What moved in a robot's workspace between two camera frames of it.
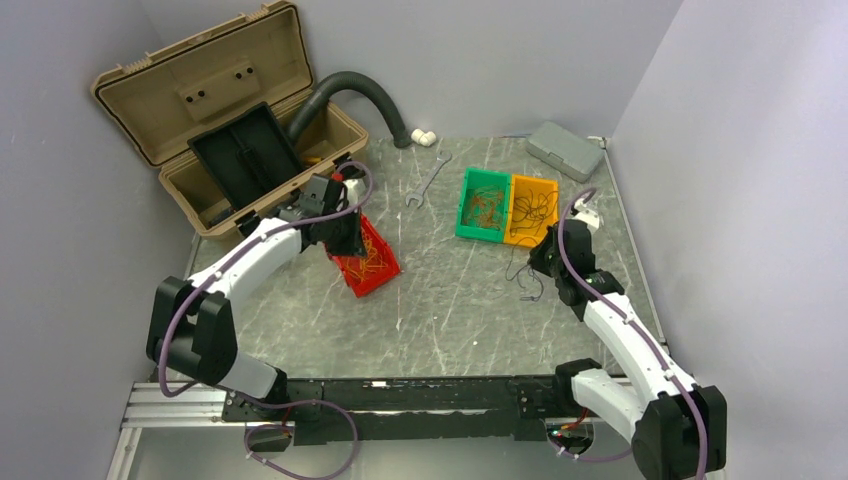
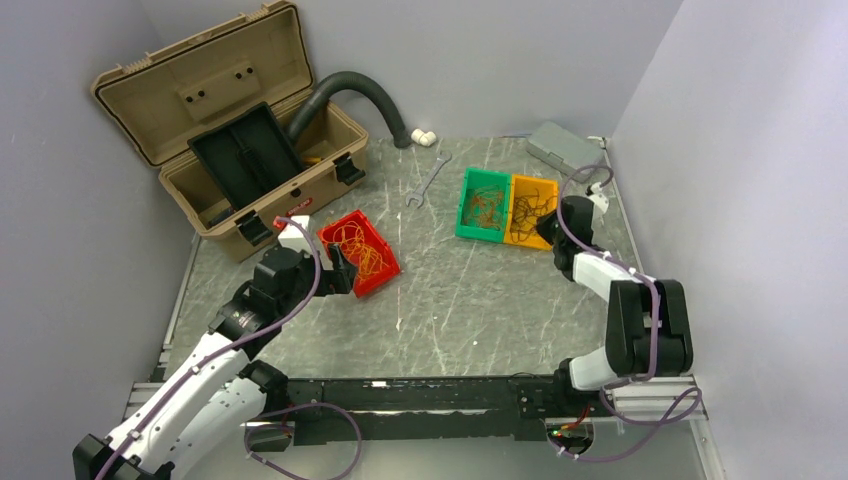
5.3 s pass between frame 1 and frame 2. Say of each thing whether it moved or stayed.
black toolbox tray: stayed
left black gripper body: moved
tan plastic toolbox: stayed
